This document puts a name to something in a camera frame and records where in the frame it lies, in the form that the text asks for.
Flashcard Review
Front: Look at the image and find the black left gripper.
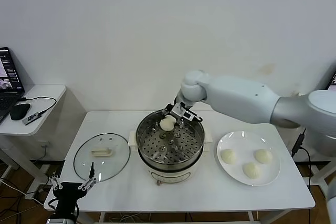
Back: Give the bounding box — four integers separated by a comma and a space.
48, 162, 97, 218

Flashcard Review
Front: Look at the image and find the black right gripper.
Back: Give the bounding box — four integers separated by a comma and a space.
163, 101, 191, 128

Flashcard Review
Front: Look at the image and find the white steamed baozi bun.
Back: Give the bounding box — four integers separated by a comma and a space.
243, 162, 263, 179
253, 148, 274, 164
220, 148, 237, 165
160, 118, 176, 132

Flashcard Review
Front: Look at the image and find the stainless steel steamer basket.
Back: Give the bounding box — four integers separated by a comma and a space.
135, 108, 206, 166

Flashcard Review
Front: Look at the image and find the round glass pot lid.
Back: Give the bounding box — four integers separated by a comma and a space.
73, 133, 131, 183

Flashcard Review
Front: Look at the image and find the cream electric cooker base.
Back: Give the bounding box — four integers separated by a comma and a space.
128, 129, 213, 187

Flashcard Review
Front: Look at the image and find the grey usb dongle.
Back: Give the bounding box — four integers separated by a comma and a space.
22, 112, 43, 125

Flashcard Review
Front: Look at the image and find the black computer mouse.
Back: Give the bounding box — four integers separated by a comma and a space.
9, 103, 31, 121

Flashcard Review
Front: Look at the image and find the white round plate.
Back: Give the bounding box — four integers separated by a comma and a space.
216, 130, 281, 187

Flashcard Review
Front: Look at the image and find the black laptop with mouse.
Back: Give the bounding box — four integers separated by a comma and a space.
0, 47, 26, 124

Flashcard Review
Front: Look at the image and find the grey usb hub adapter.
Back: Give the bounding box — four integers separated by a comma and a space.
291, 132, 307, 156

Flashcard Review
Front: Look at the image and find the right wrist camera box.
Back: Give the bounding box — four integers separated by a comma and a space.
183, 112, 202, 123

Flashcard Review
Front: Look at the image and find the white floor cable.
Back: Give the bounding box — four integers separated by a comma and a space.
0, 178, 44, 206

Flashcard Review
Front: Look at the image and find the black thin dongle cable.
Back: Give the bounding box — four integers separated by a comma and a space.
18, 97, 58, 116

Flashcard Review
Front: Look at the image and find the black hub cable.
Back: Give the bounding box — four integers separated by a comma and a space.
299, 146, 312, 187

